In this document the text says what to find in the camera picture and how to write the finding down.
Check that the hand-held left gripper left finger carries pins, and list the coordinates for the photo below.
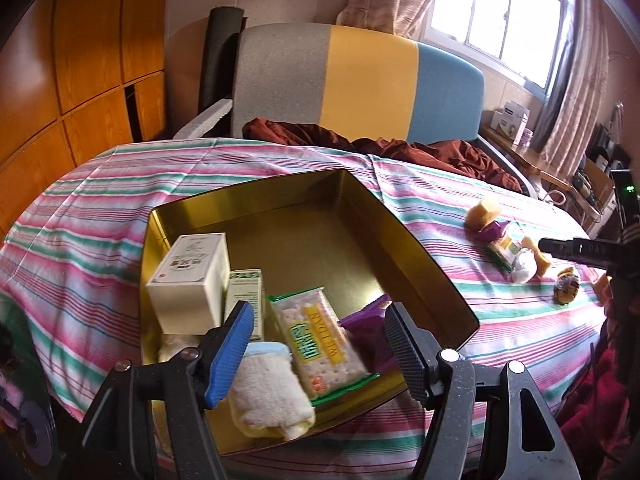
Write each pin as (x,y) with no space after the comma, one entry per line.
(230,355)

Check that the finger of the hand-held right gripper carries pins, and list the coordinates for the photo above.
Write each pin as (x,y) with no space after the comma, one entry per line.
(575,250)

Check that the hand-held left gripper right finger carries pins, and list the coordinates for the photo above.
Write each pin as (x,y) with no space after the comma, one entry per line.
(407,350)

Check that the tiger plush toy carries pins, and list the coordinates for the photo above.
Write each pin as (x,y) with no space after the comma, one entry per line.
(567,285)

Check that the purple snack packet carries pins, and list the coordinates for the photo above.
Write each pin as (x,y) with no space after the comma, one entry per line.
(492,232)
(365,330)

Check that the white towel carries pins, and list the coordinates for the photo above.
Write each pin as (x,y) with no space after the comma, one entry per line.
(270,395)

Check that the slim green cardboard box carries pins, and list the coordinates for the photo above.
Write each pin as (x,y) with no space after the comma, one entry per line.
(245,290)

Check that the green-edged cracker packet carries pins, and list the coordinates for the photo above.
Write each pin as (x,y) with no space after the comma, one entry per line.
(505,247)
(315,340)

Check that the cream cardboard box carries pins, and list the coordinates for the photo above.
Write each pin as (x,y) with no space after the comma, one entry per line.
(190,285)

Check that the gold metal tin box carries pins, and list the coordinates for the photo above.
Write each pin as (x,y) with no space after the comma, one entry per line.
(310,240)

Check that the small orange soft item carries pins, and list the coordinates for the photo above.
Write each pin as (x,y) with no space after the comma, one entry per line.
(602,287)

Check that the open cardboard box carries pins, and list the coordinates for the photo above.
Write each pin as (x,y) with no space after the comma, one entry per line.
(597,180)

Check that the wooden side table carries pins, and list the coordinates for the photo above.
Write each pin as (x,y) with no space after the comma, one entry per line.
(535,165)

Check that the small purple jar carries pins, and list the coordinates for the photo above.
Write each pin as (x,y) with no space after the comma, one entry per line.
(526,137)

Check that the white appliance carton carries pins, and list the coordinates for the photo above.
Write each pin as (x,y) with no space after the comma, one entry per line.
(510,120)

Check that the red cloth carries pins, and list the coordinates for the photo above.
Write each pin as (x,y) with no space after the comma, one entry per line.
(595,410)

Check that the maroon quilt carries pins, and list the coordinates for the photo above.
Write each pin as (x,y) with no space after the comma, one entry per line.
(425,155)

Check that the striped pink green blanket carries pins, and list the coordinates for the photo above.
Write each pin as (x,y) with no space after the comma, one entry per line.
(100,210)

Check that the grey tape roll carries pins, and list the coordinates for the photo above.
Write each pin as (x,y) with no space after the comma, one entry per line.
(35,432)

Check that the green glass table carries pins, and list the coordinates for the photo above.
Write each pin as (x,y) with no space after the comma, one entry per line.
(20,350)

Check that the window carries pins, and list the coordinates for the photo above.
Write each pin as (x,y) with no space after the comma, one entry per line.
(500,10)

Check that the grey yellow blue headboard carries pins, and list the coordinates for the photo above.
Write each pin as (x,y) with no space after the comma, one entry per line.
(370,80)

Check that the black rolled mat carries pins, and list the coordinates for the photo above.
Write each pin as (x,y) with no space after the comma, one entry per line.
(217,60)

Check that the wooden wardrobe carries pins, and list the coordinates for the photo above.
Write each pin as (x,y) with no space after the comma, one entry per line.
(75,60)

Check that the grey bed rail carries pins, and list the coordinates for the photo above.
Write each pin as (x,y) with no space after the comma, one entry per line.
(515,170)

